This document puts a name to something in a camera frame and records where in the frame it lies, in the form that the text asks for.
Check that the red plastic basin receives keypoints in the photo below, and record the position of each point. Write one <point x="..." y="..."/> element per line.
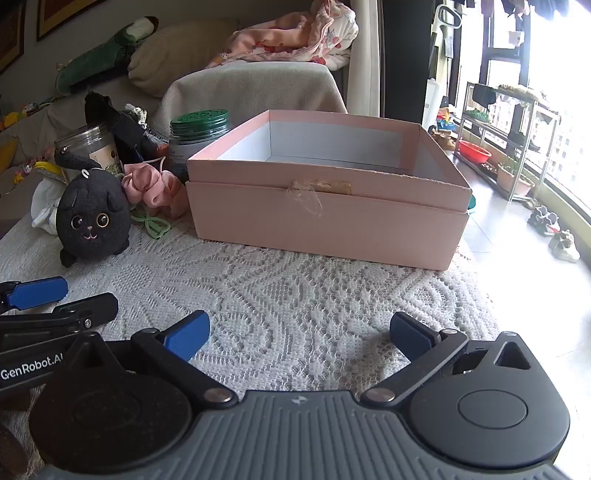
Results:
<point x="473" y="152"/>

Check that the hanging dark clothes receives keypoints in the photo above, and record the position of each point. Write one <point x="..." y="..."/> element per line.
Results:
<point x="508" y="7"/>

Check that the black sock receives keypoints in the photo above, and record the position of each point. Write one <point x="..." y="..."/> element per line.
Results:
<point x="131" y="134"/>

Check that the colourful toys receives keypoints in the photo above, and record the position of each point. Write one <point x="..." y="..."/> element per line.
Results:
<point x="444" y="122"/>

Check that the metal shelf rack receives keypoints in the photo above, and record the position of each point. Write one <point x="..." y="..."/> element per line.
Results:
<point x="512" y="92"/>

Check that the pink printed blanket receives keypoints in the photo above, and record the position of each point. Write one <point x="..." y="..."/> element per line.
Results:
<point x="286" y="41"/>

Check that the pink scrunchie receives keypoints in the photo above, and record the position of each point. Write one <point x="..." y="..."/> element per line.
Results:
<point x="152" y="184"/>

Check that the yellow plush toy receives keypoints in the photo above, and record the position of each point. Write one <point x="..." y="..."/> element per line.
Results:
<point x="9" y="121"/>

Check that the plant pot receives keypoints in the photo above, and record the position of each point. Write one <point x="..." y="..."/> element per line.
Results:
<point x="512" y="182"/>

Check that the light grey curtain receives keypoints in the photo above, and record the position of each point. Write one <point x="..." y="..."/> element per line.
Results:
<point x="364" y="55"/>

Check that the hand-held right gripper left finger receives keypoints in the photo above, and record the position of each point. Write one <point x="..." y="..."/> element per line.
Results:
<point x="190" y="334"/>

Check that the black cat plush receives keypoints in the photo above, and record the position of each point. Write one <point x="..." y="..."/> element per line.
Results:
<point x="92" y="212"/>

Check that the white cloth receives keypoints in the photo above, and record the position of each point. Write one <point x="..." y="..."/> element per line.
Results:
<point x="46" y="207"/>

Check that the teal plastic tub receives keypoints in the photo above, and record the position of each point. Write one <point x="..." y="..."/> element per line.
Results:
<point x="471" y="205"/>

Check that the clear labelled jar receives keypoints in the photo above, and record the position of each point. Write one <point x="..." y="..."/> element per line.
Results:
<point x="92" y="147"/>

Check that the jar with green lid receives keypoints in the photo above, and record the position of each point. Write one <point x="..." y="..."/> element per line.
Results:
<point x="194" y="143"/>

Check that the beige pillow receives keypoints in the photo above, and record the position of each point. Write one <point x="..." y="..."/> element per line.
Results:
<point x="184" y="55"/>

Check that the white lace tablecloth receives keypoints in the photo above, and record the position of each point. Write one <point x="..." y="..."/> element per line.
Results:
<point x="277" y="300"/>

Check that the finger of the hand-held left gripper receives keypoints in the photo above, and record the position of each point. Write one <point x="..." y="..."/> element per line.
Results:
<point x="92" y="308"/>
<point x="39" y="293"/>

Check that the dark picture frame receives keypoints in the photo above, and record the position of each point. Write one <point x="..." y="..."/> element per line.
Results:
<point x="9" y="32"/>
<point x="46" y="18"/>

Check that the pink cardboard box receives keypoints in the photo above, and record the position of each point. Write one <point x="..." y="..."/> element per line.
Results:
<point x="323" y="221"/>

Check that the white mop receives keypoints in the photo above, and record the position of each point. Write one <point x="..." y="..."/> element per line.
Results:
<point x="433" y="101"/>

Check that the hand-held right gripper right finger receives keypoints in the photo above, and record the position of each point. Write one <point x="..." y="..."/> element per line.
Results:
<point x="411" y="338"/>

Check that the white shoe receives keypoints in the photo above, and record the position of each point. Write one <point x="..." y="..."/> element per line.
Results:
<point x="565" y="247"/>

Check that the dark sneakers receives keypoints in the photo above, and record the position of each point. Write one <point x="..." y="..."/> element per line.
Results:
<point x="544" y="221"/>

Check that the green plush toy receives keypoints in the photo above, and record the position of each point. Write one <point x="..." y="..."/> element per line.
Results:
<point x="101" y="55"/>

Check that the beige sofa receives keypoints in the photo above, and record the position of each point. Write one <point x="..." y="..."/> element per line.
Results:
<point x="27" y="136"/>

